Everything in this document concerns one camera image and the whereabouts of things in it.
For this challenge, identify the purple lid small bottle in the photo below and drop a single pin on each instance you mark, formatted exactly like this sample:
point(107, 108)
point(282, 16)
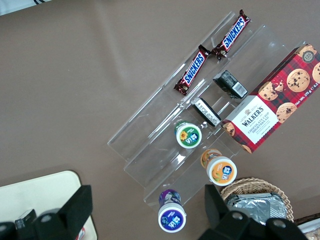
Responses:
point(172, 218)

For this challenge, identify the white plastic crate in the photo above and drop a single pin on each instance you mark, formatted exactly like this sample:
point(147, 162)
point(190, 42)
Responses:
point(311, 227)

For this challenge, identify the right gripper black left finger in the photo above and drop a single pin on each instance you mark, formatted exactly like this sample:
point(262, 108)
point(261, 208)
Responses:
point(75, 212)

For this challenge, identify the green lid small bottle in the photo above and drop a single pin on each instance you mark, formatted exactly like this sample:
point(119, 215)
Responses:
point(188, 136)

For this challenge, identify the clear acrylic stepped shelf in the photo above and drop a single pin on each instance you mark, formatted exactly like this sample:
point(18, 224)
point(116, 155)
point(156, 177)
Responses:
point(155, 150)

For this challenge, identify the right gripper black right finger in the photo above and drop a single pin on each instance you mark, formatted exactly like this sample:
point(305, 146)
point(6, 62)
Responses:
point(225, 225)

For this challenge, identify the Snickers chocolate bar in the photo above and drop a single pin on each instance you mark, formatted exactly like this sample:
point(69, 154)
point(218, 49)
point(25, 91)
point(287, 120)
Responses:
point(232, 35)
point(193, 68)

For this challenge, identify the small black box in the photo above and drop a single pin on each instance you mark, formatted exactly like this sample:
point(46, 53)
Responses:
point(206, 111)
point(25, 217)
point(230, 83)

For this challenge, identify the light wicker basket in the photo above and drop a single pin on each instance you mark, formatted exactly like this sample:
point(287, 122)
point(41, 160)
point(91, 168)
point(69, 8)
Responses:
point(250, 183)

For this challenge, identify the red Walkers shortbread box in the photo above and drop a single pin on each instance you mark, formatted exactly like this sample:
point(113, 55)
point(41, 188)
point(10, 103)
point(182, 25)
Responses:
point(272, 100)

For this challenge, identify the cream plastic tray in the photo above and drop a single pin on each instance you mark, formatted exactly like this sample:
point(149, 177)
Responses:
point(37, 190)

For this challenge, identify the aluminium foil tray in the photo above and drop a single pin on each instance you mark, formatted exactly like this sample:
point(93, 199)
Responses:
point(255, 207)

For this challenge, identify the orange lid small bottle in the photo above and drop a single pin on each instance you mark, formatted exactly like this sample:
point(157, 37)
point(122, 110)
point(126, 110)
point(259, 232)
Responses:
point(221, 172)

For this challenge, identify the white object with black stripes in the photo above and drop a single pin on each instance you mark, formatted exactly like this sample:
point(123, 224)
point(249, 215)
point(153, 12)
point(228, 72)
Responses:
point(15, 5)

